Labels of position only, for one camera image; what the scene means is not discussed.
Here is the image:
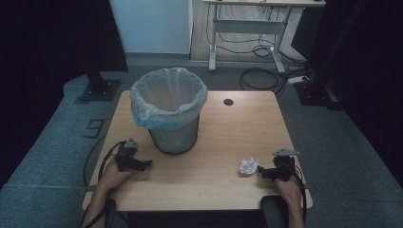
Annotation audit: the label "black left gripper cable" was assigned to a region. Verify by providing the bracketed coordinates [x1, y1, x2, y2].
[79, 140, 126, 228]

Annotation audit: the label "dark curtain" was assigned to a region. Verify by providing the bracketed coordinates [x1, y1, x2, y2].
[0, 0, 129, 191]
[308, 0, 403, 181]

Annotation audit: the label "black chair armrest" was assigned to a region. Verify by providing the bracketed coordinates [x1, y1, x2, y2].
[104, 198, 118, 228]
[259, 195, 290, 228]

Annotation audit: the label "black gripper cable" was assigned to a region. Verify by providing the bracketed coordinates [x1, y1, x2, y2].
[79, 140, 126, 228]
[284, 162, 308, 224]

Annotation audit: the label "translucent plastic bin liner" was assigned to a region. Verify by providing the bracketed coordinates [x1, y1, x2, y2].
[129, 66, 209, 131]

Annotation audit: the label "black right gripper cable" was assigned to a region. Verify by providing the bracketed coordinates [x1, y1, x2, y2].
[284, 162, 308, 224]

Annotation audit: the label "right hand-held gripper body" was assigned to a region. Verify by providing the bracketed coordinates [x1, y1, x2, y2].
[271, 148, 301, 182]

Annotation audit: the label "grey-legged background desk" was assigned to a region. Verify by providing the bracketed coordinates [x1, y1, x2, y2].
[201, 0, 327, 74]

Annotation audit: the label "black stand base plate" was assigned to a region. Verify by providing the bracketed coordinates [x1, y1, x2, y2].
[294, 79, 346, 111]
[79, 70, 122, 103]

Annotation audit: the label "white power strip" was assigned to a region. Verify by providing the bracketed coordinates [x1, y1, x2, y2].
[287, 75, 310, 86]

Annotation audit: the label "black floor cables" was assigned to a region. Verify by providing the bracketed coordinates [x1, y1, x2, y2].
[205, 3, 317, 98]

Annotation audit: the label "person's right hand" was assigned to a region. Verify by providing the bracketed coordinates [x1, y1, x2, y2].
[273, 176, 302, 205]

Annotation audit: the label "black mesh trash bin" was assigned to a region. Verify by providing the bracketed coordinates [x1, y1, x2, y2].
[147, 113, 202, 156]

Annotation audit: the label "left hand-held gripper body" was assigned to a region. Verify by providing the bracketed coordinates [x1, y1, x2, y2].
[114, 137, 143, 173]

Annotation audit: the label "person's left hand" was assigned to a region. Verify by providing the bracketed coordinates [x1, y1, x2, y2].
[100, 161, 131, 192]

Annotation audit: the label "white paper ball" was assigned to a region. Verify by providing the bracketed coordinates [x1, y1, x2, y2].
[239, 157, 259, 176]

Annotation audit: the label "white panel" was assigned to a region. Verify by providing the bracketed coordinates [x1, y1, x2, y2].
[108, 0, 194, 56]

